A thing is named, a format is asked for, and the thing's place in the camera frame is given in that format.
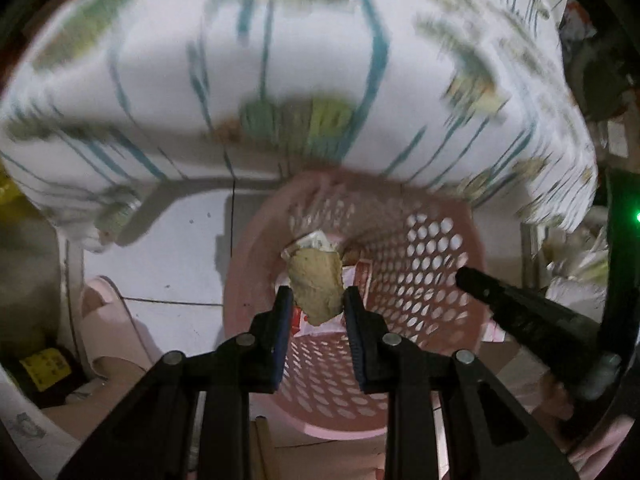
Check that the pink perforated plastic basket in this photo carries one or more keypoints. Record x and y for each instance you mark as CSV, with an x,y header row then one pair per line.
x,y
425,270

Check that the person's left foot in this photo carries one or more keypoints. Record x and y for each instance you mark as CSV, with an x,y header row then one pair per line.
x,y
115,325

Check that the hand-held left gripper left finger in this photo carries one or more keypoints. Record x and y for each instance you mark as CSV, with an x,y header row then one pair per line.
x,y
282,330

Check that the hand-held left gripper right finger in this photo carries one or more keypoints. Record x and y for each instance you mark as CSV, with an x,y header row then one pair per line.
x,y
354,330

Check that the beige scrap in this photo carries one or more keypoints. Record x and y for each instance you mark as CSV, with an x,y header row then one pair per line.
x,y
315,285

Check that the black item with yellow label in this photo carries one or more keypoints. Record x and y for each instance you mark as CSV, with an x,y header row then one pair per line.
x,y
42,366

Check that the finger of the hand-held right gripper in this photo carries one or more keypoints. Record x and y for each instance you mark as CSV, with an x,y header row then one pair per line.
x,y
525,317

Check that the white leaf-printed cloth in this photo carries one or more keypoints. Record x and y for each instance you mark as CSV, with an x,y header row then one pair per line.
x,y
300,35

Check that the pile of food wrappers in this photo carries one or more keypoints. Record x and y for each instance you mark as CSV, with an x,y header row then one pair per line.
x,y
362,275

